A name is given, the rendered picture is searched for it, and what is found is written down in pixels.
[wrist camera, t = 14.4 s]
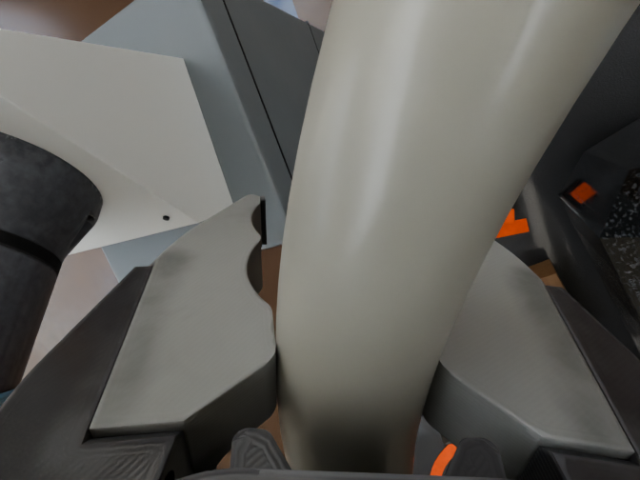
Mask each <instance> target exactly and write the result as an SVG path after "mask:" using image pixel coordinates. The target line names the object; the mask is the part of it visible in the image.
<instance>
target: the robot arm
mask: <svg viewBox="0 0 640 480"><path fill-rule="evenodd" d="M102 206H103V199H102V196H101V193H100V191H99V190H98V188H96V186H95V185H94V184H93V183H92V182H91V180H89V178H88V177H87V176H86V175H85V174H84V173H82V172H81V171H80V170H78V169H77V168H75V167H74V166H73V165H71V164H69V163H68V162H66V161H65V160H63V159H61V158H60V157H58V156H56V155H54V154H52V153H51V152H49V151H47V150H44V149H41V148H39V147H37V146H35V145H33V144H31V143H29V142H27V141H24V140H22V139H19V138H16V137H14V136H11V135H8V134H5V133H3V132H0V480H640V360H639V359H638V358H637V357H636V356H635V355H634V354H633V353H632V352H631V351H630V350H628V349H627V348H626V347H625V346H624V345H623V344H622V343H621V342H620V341H619V340H618V339H617V338H616V337H615V336H613V335H612V334H611V333H610V332H609V331H608V330H607V329H606V328H605V327H604V326H603V325H602V324H601V323H600V322H598V321H597V320H596V319H595V318H594V317H593V316H592V315H591V314H590V313H589V312H588V311H587V310H586V309H585V308H583V307H582V306H581V305H580V304H579V303H578V302H577V301H576V300H575V299H574V298H573V297H572V296H571V295H570V294H569V293H567V292H566V291H565V290H564V289H563V288H560V287H553V286H546V285H545V284H544V282H543V281H542V280H541V279H540V278H539V277H538V276H537V275H536V274H535V273H534V272H533V271H532V270H531V269H530V268H529V267H528V266H527V265H526V264H525V263H523V262H522V261H521V260H520V259H519V258H518V257H516V256H515V255H514V254H513V253H511V252H510V251H509V250H507V249H506V248H504V247H503V246H502V245H500V244H499V243H497V242H496V241H494V242H493V244H492V246H491V247H490V250H489V252H488V254H487V256H486V258H485V260H484V262H483V264H482V266H481V268H480V270H479V271H478V273H477V275H476V277H475V279H474V281H473V283H472V285H471V287H470V290H469V292H468V294H467V297H466V299H465V301H464V303H463V306H462V308H461V309H460V311H459V314H458V316H457V318H456V320H455V322H454V325H453V327H452V329H451V332H450V336H449V338H448V341H447V343H446V346H445V347H444V350H443V352H442V355H441V357H440V360H439V363H438V365H437V368H436V371H435V374H434V376H433V379H432V382H431V384H430V390H429V393H428V396H427V400H426V403H425V406H424V409H423V413H422V414H423V416H424V418H425V419H426V421H427V422H428V423H429V424H430V425H431V426H432V427H433V428H434V429H435V430H437V431H438V432H439V433H441V439H442V442H443V444H446V445H448V444H453V445H454V446H455V447H457V449H456V451H455V454H454V455H453V457H452V460H451V462H450V466H449V468H448V470H447V473H446V475H445V476H441V475H417V474H393V473H369V472H346V471H322V470H292V469H291V468H290V465H289V464H288V462H287V460H286V458H285V457H284V455H283V453H282V451H280V449H279V447H278V445H277V443H276V442H275V440H274V438H273V436H272V435H271V433H270V432H269V431H267V430H263V429H258V427H259V426H260V425H262V424H263V423H264V422H265V421H267V420H268V419H269V418H270V417H271V416H272V414H273V413H274V411H275V408H276V404H277V388H276V343H275V334H274V325H273V317H272V310H271V307H270V305H269V304H268V303H267V302H265V301H264V300H263V299H262V298H261V297H260V296H259V295H258V293H259V292H260V291H261V289H262V288H263V281H262V256H261V248H262V245H267V228H266V199H265V196H258V195H254V194H250V195H246V196H245V197H243V198H241V199H240V200H238V201H236V202H235V203H233V204H231V205H230V206H228V207H226V208H225V209H223V210H221V211H219V212H217V213H216V214H214V215H213V216H212V217H210V218H208V219H207V220H205V221H203V222H202V223H200V224H199V225H197V226H195V227H194V228H192V229H191V230H189V231H188V232H186V233H185V234H184V235H182V236H181V237H180V238H179V239H177V240H176V241H175V242H174V243H172V244H171V245H170V246H169V247H168V248H167V249H165V250H164V251H163V252H162V253H161V254H160V255H159V256H158V257H157V258H156V259H155V260H154V261H153V262H152V263H151V264H150V265H149V266H148V267H134V268H133V269H132V270H131V271H130V272H129V273H128V274H127V275H126V276H125V277H124V278H123V279H122V280H121V281H120V282H119V283H118V284H117V285H116V286H115V287H114V288H113V289H112V290H111V291H110V292H109V293H108V294H107V295H106V296H105V297H104V298H103V299H102V300H101V301H100V302H99V303H98V304H97V305H96V306H95V307H94V308H93V309H92V310H91V311H90V312H89V313H88V314H87V315H86V316H85V317H84V318H83V319H82V320H81V321H80V322H79V323H78V324H77V325H76V326H75V327H74V328H73V329H72V330H71V331H70V332H69V333H68V334H67V335H66V336H65V337H64V338H63V339H62V340H61V341H60V342H59V343H58V344H57V345H56V346H55V347H54V348H53V349H52V350H50V351H49V352H48V353H47V354H46V355H45V356H44V357H43V359H42V360H41V361H40V362H39V363H38V364H37V365H36V366H35V367H34V368H33V369H32V370H31V371H30V372H29V373H28V374H27V376H26V377H25V378H24V379H23V380H22V378H23V375H24V372H25V369H26V367H27V364H28V362H29V359H30V354H31V351H32V348H33V346H34V343H35V340H36V337H37V334H38V331H39V329H40V326H41V324H42V321H43V318H44V315H45V312H46V309H47V306H48V304H49V301H50V297H51V294H52V291H53V288H54V285H55V283H56V280H57V277H58V274H59V271H60V269H61V267H62V264H63V261H64V259H65V258H66V257H67V256H68V255H69V253H70V252H71V251H72V250H73V249H74V248H75V247H76V246H77V244H78V243H79V242H80V241H81V240H82V239H83V238H84V237H85V235H86V234H87V233H88V232H89V231H90V230H91V229H92V228H93V226H94V225H95V224H96V222H97V220H98V217H99V214H100V211H101V209H102ZM230 450H231V455H230V468H229V469H220V470H217V469H216V468H217V465H218V464H219V462H220V461H221V460H222V459H223V457H224V456H225V455H226V454H227V453H228V452H229V451H230Z"/></svg>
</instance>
